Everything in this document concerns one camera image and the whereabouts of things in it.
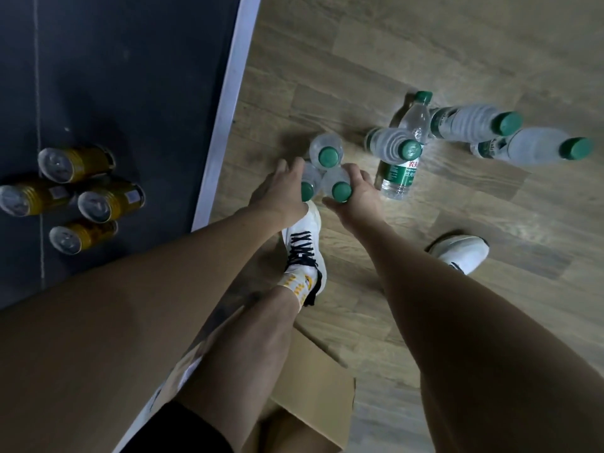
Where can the person's left hand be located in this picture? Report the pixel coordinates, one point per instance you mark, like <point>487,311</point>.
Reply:
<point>280,198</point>

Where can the person's right hand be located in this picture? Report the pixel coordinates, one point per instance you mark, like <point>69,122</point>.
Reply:
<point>361,207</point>

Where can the water bottle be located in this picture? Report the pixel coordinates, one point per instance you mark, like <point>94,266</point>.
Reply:
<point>311,181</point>
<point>337,183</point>

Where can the water bottles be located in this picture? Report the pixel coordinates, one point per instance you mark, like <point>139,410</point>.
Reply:
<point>472,122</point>

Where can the brown cardboard box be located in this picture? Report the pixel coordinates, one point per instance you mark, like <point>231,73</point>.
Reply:
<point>311,386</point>

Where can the dark grey metal shelf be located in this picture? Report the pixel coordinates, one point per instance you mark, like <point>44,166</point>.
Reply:
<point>118,89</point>

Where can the person's left forearm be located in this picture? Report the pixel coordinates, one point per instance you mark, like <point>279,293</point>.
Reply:
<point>118,325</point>

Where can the person's right forearm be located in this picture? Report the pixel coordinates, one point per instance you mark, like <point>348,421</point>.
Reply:
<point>495,349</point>

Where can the person's white left shoe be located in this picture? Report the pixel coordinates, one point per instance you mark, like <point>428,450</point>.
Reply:
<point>304,231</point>

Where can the person's white shoe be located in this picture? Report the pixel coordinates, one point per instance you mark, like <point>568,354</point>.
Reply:
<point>304,231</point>
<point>462,252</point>

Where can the person's yellow patterned left sock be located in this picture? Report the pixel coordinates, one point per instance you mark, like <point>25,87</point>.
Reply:
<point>297,285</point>

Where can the person's white right shoe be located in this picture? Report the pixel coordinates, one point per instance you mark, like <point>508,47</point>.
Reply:
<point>462,252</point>

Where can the person's left leg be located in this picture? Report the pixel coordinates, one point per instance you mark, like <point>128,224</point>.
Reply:
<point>245,363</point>

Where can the person's black shorts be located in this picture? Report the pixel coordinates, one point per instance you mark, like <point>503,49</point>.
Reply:
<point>179,431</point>

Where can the group of small gold cans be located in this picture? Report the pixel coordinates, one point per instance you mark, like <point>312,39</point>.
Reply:
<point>94,202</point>

